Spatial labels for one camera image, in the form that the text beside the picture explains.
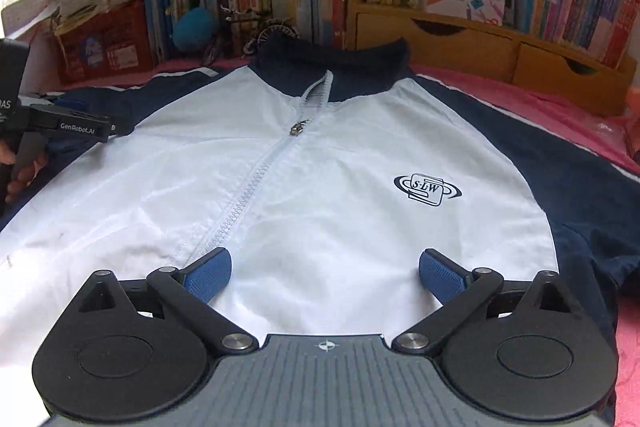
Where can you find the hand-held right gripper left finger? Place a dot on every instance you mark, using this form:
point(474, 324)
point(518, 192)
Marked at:
point(210, 274)

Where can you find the pink rabbit-print towel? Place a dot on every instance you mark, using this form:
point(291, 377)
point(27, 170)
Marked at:
point(550, 107)

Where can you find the black miniature bicycle model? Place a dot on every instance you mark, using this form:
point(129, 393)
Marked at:
point(270, 32)

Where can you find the red plastic crate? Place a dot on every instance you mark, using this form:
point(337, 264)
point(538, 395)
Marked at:
point(110, 47)

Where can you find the navy and white zip jacket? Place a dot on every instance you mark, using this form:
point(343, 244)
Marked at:
point(325, 157)

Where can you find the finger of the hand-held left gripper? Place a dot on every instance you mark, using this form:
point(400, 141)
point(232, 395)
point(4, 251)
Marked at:
point(75, 105)

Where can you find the blue plush ball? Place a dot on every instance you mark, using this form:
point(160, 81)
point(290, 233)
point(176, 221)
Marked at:
point(195, 29)

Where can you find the wooden desktop drawer organizer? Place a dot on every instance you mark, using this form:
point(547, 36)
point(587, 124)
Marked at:
point(475, 47)

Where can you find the person's left hand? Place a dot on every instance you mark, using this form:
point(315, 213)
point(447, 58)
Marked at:
point(22, 189)

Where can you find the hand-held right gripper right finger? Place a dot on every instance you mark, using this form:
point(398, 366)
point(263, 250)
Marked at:
point(442, 274)

